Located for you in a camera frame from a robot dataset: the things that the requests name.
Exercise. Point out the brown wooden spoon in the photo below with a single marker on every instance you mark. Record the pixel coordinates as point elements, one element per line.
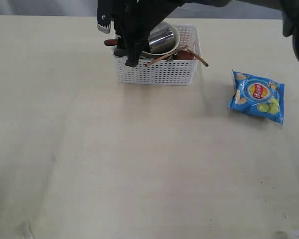
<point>111,42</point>

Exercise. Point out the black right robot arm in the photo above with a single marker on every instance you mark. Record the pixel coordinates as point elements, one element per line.
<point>287,9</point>

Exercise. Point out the brown wooden chopstick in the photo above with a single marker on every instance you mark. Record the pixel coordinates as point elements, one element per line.
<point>166,56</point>
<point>198,58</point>

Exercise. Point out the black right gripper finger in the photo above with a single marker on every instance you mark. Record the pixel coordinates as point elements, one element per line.
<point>135,40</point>

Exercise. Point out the stainless steel cup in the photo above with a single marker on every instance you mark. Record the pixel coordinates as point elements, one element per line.
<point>161,41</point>

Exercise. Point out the brown round plate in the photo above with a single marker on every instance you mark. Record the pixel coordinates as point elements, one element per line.
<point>183,55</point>

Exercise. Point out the white perforated plastic basket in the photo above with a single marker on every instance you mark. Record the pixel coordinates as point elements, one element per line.
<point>165,72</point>

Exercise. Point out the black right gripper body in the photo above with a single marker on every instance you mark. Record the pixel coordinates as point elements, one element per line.
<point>133,18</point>

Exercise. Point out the blue potato chips bag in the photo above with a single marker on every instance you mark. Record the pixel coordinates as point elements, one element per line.
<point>258,96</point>

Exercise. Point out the white ceramic bowl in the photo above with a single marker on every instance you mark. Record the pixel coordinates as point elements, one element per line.
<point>146,53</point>

